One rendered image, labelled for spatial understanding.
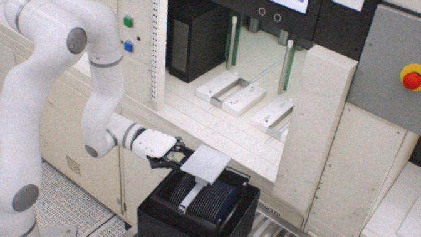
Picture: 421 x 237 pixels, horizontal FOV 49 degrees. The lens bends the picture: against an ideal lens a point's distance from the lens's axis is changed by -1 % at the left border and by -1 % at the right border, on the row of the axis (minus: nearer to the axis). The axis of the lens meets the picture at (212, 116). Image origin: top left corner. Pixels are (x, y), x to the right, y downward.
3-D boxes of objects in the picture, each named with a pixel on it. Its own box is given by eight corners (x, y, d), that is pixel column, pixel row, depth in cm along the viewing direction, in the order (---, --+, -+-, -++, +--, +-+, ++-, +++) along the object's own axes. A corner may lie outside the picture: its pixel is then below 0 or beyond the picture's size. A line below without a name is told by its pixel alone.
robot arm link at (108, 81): (89, 83, 114) (104, 167, 134) (129, 51, 124) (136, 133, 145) (62, 71, 117) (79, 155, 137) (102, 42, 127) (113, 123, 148)
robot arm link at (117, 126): (119, 135, 132) (138, 116, 139) (83, 118, 137) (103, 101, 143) (121, 155, 138) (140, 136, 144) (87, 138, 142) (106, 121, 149)
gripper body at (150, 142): (146, 138, 144) (177, 153, 140) (126, 157, 136) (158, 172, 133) (147, 120, 139) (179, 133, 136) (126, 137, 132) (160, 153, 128)
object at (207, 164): (188, 196, 160) (195, 125, 141) (242, 222, 154) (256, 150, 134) (148, 246, 143) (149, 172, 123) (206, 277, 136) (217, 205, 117)
